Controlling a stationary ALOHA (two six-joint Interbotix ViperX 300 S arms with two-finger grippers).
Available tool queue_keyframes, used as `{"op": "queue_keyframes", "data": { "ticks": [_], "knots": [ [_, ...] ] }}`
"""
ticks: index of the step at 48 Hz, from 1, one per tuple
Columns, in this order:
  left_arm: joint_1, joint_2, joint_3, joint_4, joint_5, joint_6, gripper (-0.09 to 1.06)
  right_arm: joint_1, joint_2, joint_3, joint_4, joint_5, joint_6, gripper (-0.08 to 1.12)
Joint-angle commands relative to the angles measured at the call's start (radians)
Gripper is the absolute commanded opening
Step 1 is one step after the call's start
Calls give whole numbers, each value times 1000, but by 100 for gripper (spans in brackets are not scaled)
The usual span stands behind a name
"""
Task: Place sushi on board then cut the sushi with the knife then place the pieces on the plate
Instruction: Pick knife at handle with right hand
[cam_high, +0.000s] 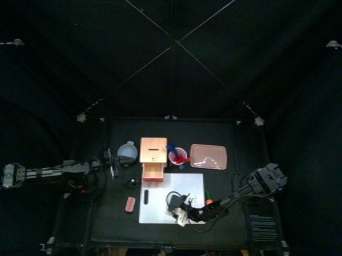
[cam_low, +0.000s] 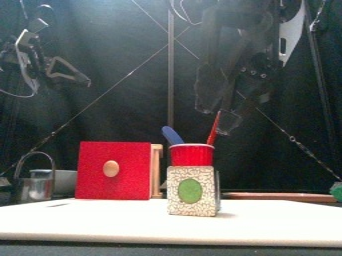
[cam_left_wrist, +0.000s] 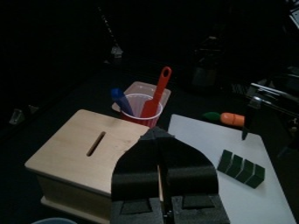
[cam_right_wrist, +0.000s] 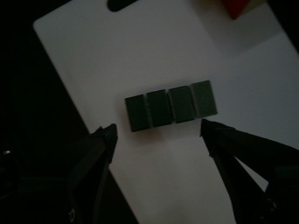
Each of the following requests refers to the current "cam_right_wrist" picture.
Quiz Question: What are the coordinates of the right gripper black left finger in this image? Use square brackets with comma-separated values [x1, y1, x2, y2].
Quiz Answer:
[64, 122, 118, 224]

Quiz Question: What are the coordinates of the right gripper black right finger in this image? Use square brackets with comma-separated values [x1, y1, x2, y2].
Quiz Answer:
[198, 118, 299, 224]

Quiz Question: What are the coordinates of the dark seaweed toy sushi piece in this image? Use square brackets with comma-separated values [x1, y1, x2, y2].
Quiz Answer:
[189, 80, 218, 119]
[166, 85, 196, 124]
[144, 88, 174, 129]
[124, 94, 153, 133]

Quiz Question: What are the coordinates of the white plastic cutting board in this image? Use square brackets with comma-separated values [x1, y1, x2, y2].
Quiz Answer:
[32, 0, 299, 224]

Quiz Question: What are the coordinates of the red box with wooden knob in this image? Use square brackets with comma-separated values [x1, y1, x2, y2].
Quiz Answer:
[221, 0, 252, 21]

